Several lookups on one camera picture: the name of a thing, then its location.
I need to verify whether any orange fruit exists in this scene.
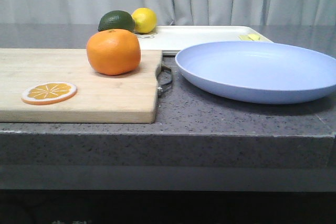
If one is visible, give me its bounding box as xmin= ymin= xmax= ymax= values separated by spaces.
xmin=86 ymin=29 xmax=141 ymax=76

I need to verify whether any light blue plate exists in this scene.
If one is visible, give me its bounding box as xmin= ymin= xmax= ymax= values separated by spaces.
xmin=175 ymin=41 xmax=335 ymax=104

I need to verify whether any white tray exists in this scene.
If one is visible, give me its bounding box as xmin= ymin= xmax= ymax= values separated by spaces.
xmin=136 ymin=26 xmax=271 ymax=56

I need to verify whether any wooden cutting board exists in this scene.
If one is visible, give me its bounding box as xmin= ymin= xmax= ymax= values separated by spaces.
xmin=1 ymin=48 xmax=162 ymax=123

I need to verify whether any yellow lemon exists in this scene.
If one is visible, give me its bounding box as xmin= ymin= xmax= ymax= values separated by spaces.
xmin=131 ymin=8 xmax=157 ymax=34

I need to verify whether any green lime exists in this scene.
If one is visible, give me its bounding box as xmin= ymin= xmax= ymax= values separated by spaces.
xmin=98 ymin=10 xmax=135 ymax=33

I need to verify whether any orange slice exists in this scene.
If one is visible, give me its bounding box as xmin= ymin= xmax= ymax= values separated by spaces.
xmin=21 ymin=81 xmax=77 ymax=105

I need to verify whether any metal cutting board handle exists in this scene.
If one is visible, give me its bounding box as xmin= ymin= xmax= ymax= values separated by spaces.
xmin=156 ymin=63 xmax=173 ymax=97

